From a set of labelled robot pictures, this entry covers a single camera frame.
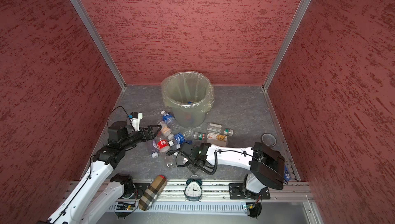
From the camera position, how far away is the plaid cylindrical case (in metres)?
0.69

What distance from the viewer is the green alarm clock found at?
0.71 meters

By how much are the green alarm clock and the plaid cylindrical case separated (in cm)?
13
